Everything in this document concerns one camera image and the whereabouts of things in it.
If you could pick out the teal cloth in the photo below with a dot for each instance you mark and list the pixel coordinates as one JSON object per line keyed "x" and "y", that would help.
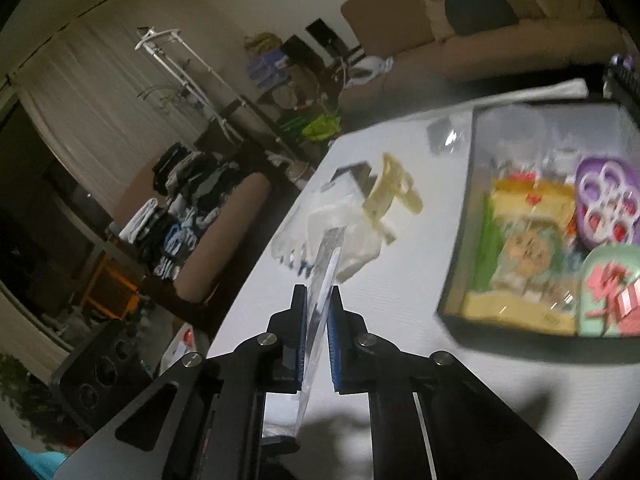
{"x": 40, "y": 467}

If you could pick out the black panel with round holes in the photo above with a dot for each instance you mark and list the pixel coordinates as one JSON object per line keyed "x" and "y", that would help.
{"x": 75, "y": 370}

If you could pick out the neon green bag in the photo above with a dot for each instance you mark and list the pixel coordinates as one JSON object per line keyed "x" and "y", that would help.
{"x": 320, "y": 127}

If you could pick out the purple flower-shaped case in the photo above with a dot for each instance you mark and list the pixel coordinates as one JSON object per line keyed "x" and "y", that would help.
{"x": 590, "y": 180}

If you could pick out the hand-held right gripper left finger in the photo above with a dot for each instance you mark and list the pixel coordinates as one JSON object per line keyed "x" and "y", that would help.
{"x": 301, "y": 355}

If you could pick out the purple box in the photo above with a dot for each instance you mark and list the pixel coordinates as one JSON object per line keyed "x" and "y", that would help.
{"x": 265, "y": 67}

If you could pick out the small clear plastic wrapper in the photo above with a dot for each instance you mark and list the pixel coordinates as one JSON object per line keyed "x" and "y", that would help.
{"x": 442, "y": 132}

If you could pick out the white bottle with red cap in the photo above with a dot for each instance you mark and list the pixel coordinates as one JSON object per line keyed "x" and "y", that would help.
{"x": 187, "y": 342}

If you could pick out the orange wooden frame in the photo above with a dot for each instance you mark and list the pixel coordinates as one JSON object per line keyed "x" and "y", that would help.
{"x": 125, "y": 287}

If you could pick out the green packet with pink bow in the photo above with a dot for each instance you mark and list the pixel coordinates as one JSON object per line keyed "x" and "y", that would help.
{"x": 600, "y": 310}

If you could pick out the clear box of snacks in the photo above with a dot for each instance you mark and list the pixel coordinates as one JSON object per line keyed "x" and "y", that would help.
{"x": 500, "y": 328}

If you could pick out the pile of clothes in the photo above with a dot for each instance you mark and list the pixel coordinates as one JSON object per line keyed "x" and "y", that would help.
{"x": 200, "y": 180}

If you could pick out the white folded cloth strip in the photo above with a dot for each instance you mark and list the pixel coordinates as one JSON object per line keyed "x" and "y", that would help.
{"x": 560, "y": 91}

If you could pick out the brown sofa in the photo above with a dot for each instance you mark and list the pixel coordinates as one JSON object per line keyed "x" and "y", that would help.
{"x": 500, "y": 55}

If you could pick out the cream hair claw clip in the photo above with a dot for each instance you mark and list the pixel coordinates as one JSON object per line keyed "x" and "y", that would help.
{"x": 382, "y": 195}

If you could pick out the clear plastic packet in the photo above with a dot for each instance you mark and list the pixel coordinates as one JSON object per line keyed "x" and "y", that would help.
{"x": 320, "y": 305}

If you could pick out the yellow snack packet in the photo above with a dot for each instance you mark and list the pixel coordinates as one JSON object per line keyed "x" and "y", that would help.
{"x": 525, "y": 255}

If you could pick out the white folded towel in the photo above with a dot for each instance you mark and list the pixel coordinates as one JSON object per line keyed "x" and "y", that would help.
{"x": 140, "y": 220}

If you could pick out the white gloves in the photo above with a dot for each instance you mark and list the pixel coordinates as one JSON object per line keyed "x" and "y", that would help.
{"x": 347, "y": 255}

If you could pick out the green plant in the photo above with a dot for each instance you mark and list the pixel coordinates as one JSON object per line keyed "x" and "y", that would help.
{"x": 25, "y": 395}

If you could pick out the dark object with purple spot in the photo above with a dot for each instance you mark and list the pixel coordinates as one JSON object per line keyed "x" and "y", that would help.
{"x": 622, "y": 80}

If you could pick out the white ribbed table cover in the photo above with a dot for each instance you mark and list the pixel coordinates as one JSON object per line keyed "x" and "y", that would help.
{"x": 425, "y": 385}

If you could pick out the brown upholstered seat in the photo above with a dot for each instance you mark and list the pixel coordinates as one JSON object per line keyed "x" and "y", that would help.
{"x": 225, "y": 240}

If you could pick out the white clothes rack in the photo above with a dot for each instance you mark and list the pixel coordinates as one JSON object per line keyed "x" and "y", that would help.
{"x": 150, "y": 36}

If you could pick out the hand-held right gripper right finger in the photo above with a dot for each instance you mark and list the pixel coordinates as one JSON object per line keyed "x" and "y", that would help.
{"x": 336, "y": 360}

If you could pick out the beige curtain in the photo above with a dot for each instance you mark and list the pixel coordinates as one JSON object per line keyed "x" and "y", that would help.
{"x": 100, "y": 110}

